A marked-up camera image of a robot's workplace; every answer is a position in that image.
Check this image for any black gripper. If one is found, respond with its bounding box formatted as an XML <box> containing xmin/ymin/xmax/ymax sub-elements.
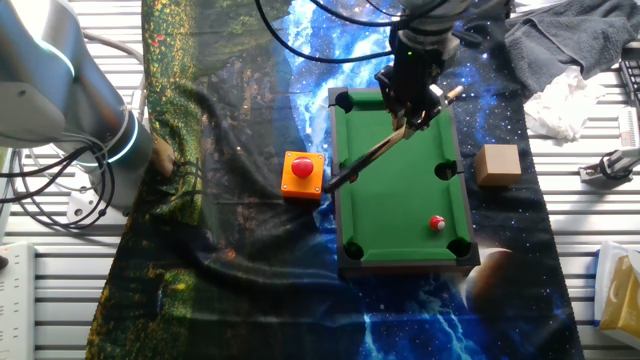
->
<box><xmin>374</xmin><ymin>32</ymin><xmax>454</xmax><ymax>142</ymax></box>

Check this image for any wooden pool cue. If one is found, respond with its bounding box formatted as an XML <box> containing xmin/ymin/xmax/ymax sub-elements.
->
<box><xmin>323</xmin><ymin>84</ymin><xmax>465</xmax><ymax>195</ymax></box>

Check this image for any mini green pool table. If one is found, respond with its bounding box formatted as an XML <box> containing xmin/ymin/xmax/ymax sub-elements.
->
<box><xmin>327</xmin><ymin>85</ymin><xmax>482</xmax><ymax>279</ymax></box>

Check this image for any wooden cube block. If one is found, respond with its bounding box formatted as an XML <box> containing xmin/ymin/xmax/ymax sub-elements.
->
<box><xmin>473</xmin><ymin>143</ymin><xmax>523</xmax><ymax>188</ymax></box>

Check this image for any orange box red button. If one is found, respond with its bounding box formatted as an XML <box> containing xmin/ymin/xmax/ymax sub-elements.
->
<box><xmin>279</xmin><ymin>150</ymin><xmax>326</xmax><ymax>201</ymax></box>

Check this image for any crumpled white tissue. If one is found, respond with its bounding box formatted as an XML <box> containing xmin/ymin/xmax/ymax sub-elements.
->
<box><xmin>523</xmin><ymin>64</ymin><xmax>607</xmax><ymax>141</ymax></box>

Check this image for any grey towel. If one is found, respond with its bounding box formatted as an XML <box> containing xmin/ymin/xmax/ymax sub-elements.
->
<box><xmin>504</xmin><ymin>0</ymin><xmax>640</xmax><ymax>99</ymax></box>

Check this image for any galaxy print cloth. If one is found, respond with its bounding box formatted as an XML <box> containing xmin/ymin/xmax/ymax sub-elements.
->
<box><xmin>269</xmin><ymin>0</ymin><xmax>586</xmax><ymax>360</ymax></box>

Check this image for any forest print cloth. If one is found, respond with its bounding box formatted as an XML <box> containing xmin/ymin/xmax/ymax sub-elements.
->
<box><xmin>84</xmin><ymin>0</ymin><xmax>351</xmax><ymax>360</ymax></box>

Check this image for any black keyboard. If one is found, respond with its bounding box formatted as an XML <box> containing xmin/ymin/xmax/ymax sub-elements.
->
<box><xmin>618</xmin><ymin>57</ymin><xmax>640</xmax><ymax>109</ymax></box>

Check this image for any white power strip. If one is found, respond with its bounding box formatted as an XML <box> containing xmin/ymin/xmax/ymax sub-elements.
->
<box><xmin>0</xmin><ymin>242</ymin><xmax>36</xmax><ymax>360</ymax></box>

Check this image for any thin gripper cable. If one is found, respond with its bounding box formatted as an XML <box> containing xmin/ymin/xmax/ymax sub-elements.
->
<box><xmin>254</xmin><ymin>0</ymin><xmax>401</xmax><ymax>65</ymax></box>

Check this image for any small camera on stand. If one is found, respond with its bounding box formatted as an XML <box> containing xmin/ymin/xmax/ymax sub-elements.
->
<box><xmin>578</xmin><ymin>146</ymin><xmax>640</xmax><ymax>190</ymax></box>

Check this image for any base cable bundle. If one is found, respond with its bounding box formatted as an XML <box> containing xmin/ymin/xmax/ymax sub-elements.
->
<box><xmin>0</xmin><ymin>139</ymin><xmax>119</xmax><ymax>231</ymax></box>

